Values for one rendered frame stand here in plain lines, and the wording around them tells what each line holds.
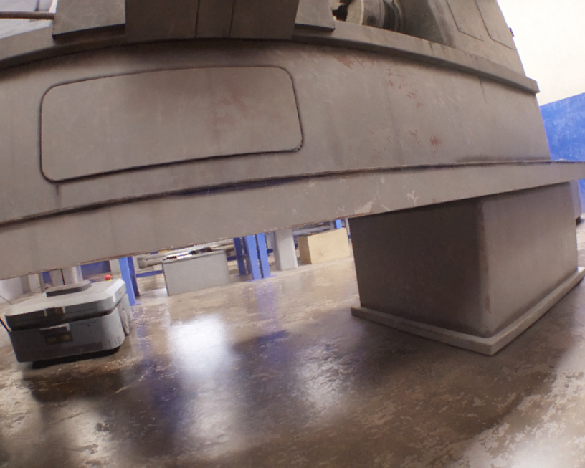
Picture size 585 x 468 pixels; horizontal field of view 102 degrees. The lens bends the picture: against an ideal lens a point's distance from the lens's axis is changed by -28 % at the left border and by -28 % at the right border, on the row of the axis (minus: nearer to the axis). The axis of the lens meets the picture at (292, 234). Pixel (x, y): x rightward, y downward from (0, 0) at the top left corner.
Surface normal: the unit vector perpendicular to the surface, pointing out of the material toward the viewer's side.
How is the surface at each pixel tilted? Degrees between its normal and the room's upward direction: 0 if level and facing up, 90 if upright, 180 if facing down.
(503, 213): 90
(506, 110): 90
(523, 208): 90
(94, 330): 90
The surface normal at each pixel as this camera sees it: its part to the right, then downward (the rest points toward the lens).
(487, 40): 0.38, -0.03
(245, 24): 0.37, 0.74
